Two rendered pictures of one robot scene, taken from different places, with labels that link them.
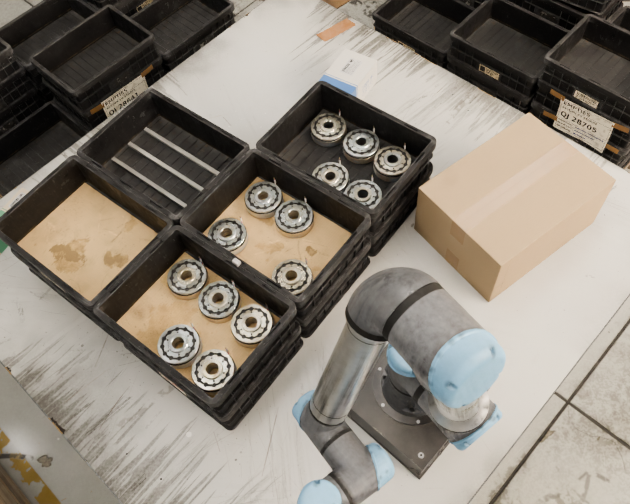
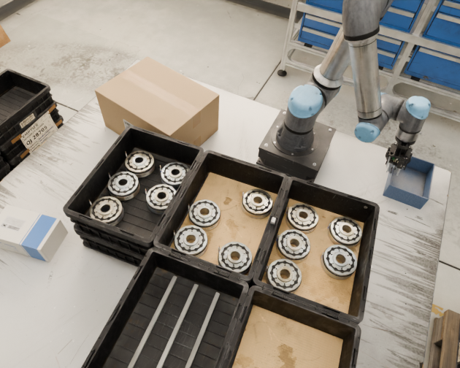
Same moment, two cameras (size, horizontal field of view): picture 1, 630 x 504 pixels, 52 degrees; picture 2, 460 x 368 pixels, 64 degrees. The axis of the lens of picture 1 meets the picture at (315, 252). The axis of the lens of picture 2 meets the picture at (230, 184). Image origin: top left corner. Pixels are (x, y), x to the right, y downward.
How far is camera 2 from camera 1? 1.42 m
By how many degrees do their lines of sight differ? 57
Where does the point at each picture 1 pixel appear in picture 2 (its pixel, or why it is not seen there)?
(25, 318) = not seen: outside the picture
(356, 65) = (12, 219)
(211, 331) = (315, 247)
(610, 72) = (0, 112)
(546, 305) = not seen: hidden behind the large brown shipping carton
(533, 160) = (137, 86)
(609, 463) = not seen: hidden behind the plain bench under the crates
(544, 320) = (221, 107)
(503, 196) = (169, 96)
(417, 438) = (322, 133)
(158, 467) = (400, 277)
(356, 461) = (387, 99)
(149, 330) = (335, 294)
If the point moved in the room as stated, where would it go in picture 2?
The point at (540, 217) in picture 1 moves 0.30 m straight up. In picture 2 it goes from (180, 82) to (176, 11)
